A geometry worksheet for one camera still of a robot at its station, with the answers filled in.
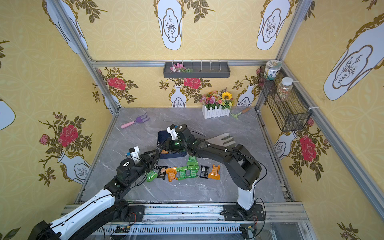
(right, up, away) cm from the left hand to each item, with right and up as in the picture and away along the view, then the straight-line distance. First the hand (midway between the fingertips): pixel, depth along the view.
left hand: (155, 150), depth 80 cm
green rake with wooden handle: (+54, +20, +37) cm, 68 cm away
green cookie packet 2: (+20, -13, +7) cm, 25 cm away
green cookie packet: (+13, -14, +6) cm, 21 cm away
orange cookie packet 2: (+33, -15, +7) cm, 37 cm away
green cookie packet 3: (+20, -10, +12) cm, 25 cm away
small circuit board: (-14, -37, -7) cm, 40 cm away
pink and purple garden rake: (-22, +17, +36) cm, 46 cm away
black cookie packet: (+2, -14, +8) cm, 16 cm away
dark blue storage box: (-1, +5, +24) cm, 24 cm away
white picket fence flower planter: (+37, +28, +26) cm, 53 cm away
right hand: (+4, +4, +3) cm, 6 cm away
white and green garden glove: (+36, +2, +21) cm, 42 cm away
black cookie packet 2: (+27, -14, +8) cm, 31 cm away
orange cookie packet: (+8, -15, +8) cm, 18 cm away
